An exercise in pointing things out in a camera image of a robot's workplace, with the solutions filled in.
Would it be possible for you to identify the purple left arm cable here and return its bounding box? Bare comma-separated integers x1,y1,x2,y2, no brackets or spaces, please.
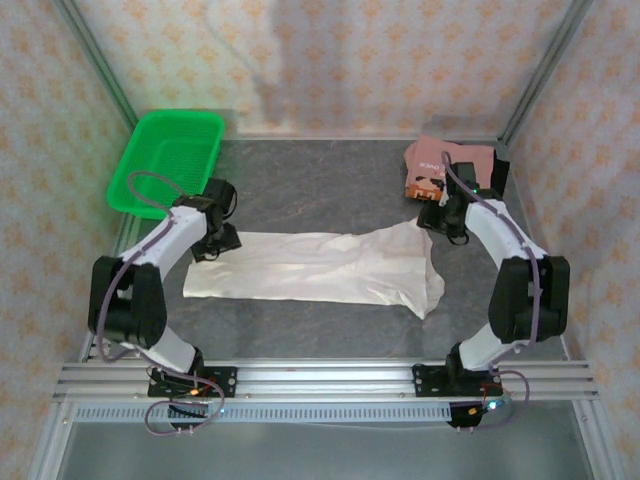
96,171,211,365

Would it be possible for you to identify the white t-shirt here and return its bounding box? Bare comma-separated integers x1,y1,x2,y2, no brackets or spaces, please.
182,222,446,321

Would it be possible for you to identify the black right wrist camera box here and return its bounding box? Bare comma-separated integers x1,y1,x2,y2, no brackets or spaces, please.
446,158,482,197

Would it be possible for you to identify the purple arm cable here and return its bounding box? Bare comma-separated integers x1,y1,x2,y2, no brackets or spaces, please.
442,152,546,374
96,171,211,365

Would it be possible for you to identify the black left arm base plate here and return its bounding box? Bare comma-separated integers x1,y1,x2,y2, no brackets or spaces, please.
147,366,239,400

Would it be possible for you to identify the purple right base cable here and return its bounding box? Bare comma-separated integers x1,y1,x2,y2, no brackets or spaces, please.
457,368,531,434

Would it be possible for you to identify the green plastic basket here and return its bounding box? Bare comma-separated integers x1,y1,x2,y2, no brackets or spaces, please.
107,109,226,221

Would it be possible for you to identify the pink printed t-shirt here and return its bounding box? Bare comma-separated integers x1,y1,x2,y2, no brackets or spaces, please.
402,133,499,206

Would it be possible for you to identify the aluminium frame post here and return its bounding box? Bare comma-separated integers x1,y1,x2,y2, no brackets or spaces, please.
52,0,140,135
498,0,596,145

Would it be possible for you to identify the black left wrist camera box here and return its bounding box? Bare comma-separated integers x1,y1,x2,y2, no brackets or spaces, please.
204,177,237,215

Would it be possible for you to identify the grey slotted cable duct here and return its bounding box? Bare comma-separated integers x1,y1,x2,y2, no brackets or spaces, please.
69,403,454,424

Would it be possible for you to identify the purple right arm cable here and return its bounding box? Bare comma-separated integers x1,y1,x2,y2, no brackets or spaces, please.
442,152,546,374

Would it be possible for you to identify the black t-shirt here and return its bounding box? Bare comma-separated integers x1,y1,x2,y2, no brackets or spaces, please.
491,148,512,197

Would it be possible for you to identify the aluminium mounting rail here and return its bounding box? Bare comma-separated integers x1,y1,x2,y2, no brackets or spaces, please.
52,358,600,402

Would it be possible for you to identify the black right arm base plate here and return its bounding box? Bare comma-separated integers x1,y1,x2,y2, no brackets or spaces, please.
412,363,507,400

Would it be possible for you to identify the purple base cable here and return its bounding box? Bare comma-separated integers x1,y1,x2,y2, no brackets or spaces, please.
143,380,229,437
457,368,531,434

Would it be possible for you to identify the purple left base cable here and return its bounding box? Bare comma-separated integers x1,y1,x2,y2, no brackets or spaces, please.
143,380,229,437

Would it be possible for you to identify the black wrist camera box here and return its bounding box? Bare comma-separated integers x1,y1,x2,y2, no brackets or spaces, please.
446,158,482,197
204,177,237,215

